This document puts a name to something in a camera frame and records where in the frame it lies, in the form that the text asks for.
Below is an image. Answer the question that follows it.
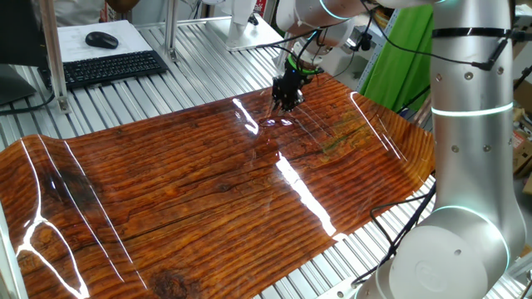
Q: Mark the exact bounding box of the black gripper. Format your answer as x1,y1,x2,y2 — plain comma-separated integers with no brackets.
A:
271,61,311,118

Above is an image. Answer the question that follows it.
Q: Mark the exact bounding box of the bare person forearm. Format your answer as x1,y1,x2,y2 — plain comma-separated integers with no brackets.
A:
106,0,140,13

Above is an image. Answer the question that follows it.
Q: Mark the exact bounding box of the grey metal shelf rack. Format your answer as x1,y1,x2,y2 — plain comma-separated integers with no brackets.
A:
355,10,402,92

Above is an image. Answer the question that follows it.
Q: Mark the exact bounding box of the green cloth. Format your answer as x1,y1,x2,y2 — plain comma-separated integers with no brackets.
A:
359,3,436,113

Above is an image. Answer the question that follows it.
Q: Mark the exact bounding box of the glossy wood-grain mat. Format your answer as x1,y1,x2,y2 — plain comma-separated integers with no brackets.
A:
0,73,436,299

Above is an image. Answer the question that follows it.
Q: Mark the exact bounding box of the black keyboard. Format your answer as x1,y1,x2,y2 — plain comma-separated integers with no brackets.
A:
37,50,170,91

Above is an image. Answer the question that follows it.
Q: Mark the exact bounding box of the black computer mouse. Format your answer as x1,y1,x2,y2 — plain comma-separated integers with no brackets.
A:
85,31,120,50

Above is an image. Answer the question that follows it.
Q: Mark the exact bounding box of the person torso in white shirt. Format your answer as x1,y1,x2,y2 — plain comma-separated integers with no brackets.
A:
53,0,106,27

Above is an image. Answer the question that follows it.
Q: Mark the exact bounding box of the cardboard box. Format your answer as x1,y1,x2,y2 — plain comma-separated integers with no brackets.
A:
511,128,532,175

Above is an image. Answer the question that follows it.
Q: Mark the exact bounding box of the black tripod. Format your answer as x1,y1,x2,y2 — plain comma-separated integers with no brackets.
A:
513,64,532,91

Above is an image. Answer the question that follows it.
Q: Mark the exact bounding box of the black monitor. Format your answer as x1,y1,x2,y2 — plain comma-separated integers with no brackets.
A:
0,0,49,107

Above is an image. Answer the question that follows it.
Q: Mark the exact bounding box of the green adapter ring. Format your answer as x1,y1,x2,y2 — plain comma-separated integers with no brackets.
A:
286,56,324,76

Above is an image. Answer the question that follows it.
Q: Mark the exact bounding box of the white stand with base plate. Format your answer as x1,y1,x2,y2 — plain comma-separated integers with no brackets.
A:
205,0,286,52

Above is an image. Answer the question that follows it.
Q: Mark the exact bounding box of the aluminium frame post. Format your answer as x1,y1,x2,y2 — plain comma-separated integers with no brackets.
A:
164,0,180,62
39,0,71,114

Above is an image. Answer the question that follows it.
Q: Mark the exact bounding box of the black cable bundle at base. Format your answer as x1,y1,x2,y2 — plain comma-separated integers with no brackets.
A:
351,182,437,288

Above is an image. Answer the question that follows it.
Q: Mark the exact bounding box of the black cable strap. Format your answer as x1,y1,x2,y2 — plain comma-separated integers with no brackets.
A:
431,27,513,39

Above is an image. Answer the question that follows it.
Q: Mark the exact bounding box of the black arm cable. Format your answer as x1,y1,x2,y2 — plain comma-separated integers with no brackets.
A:
361,0,507,71

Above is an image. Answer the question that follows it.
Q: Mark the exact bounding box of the black monitor cable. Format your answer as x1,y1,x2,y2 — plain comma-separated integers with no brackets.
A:
0,93,56,116

